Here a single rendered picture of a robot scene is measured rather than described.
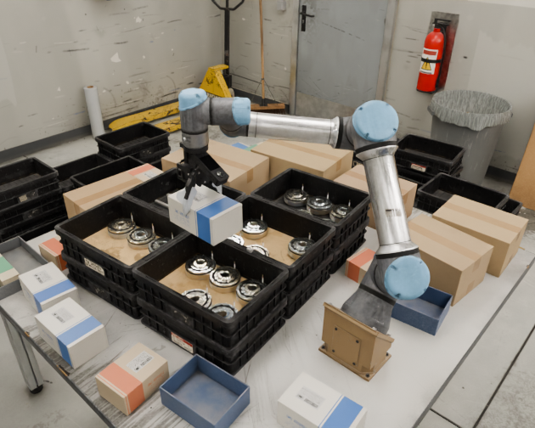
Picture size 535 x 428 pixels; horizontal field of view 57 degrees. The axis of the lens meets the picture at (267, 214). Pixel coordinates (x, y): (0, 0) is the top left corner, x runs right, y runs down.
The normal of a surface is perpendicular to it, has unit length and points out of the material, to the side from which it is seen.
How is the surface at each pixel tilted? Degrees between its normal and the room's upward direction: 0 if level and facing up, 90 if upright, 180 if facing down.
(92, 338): 90
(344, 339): 90
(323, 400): 0
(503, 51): 90
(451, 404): 0
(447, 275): 90
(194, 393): 0
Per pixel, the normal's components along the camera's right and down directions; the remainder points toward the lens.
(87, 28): 0.75, 0.36
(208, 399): 0.01, -0.85
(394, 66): -0.66, 0.39
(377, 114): 0.01, -0.18
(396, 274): 0.09, 0.07
